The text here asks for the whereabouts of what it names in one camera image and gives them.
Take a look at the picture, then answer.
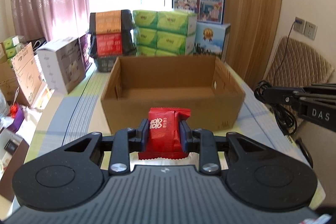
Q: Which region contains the brown white open box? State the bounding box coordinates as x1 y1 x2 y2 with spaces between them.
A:
0 128 29 202

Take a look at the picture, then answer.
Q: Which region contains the checkered tablecloth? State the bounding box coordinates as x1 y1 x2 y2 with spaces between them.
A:
23 66 313 172

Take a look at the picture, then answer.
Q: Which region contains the blue cow milk box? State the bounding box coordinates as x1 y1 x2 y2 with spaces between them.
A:
194 22 231 61

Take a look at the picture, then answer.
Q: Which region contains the green tissue packs left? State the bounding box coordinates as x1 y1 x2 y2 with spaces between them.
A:
2 35 26 67

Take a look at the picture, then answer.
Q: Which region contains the black power cable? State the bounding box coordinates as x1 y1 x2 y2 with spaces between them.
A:
253 18 302 135

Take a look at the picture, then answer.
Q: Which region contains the red candy packet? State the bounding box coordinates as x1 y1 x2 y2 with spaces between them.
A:
138 107 191 160

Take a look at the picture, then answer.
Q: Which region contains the open kraft cardboard box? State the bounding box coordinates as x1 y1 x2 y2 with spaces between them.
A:
0 43 46 108

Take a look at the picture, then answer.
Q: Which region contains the wall power socket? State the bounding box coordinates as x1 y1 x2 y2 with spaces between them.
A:
293 17 305 34

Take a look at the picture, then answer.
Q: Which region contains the green tissue pack stack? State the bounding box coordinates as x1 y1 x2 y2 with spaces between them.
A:
133 10 197 56

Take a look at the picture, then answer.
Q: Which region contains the orange black noodle bowl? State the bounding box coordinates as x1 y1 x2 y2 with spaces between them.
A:
89 10 134 35

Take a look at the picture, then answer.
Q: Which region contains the red black noodle bowl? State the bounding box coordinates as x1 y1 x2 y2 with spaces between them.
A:
89 31 136 58

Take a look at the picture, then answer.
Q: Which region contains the brown quilted chair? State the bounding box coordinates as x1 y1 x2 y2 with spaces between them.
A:
265 36 335 124

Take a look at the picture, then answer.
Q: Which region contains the purple gift box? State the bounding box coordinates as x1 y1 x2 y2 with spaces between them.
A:
79 33 91 71

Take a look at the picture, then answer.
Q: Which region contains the white appliance box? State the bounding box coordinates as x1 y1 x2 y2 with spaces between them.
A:
37 37 85 94

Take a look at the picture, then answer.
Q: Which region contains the brown cardboard box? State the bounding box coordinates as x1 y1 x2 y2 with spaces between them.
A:
101 55 245 133

